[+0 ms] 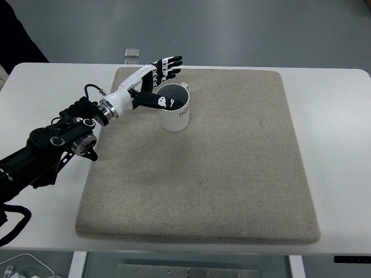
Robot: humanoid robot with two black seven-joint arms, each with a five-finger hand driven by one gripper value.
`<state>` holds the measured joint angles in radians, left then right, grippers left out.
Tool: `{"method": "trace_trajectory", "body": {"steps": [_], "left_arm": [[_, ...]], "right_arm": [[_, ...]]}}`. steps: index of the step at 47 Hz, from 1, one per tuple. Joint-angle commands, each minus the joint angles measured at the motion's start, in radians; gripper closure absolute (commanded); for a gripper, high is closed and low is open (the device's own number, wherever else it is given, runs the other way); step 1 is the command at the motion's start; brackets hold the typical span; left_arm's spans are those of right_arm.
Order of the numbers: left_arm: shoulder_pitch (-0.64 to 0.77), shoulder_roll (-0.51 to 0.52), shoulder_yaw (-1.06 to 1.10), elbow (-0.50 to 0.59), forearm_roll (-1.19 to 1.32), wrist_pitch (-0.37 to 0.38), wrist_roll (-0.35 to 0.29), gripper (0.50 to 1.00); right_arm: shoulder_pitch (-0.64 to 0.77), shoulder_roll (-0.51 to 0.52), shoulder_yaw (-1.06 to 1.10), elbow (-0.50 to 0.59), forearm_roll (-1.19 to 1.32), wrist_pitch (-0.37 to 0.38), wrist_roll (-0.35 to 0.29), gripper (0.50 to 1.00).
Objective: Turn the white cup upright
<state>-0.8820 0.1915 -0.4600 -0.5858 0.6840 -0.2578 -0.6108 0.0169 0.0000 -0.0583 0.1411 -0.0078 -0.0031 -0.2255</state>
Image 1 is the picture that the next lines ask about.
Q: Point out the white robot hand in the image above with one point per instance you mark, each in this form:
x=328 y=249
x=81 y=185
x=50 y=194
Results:
x=113 y=105

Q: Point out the white ribbed cup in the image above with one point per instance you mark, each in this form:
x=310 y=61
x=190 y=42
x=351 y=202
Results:
x=175 y=119

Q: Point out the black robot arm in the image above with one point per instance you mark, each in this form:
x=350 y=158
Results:
x=49 y=148

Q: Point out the small clear plastic piece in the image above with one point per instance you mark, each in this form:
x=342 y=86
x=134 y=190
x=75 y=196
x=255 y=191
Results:
x=132 y=56

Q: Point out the beige fabric mat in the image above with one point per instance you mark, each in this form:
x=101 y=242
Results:
x=233 y=175

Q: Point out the dark clothed person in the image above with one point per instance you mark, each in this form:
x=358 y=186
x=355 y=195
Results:
x=16 y=45

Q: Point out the black table control panel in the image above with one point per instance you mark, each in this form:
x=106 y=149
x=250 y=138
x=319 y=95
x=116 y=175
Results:
x=352 y=259

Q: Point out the grey metal base plate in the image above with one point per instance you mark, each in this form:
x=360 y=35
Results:
x=132 y=270

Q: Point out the white table frame leg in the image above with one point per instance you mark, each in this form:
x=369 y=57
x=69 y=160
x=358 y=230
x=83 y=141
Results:
x=77 y=264

